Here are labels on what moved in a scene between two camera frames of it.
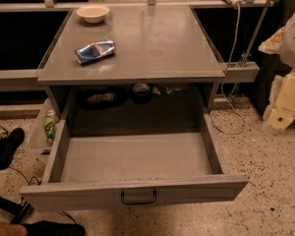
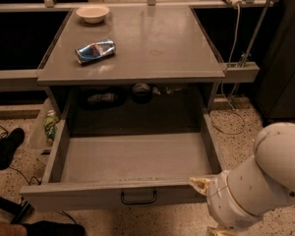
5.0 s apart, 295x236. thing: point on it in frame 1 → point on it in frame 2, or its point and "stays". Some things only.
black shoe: x=2 y=149 stays
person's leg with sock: x=36 y=228 stays
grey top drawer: x=133 y=160 stays
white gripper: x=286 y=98 → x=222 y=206
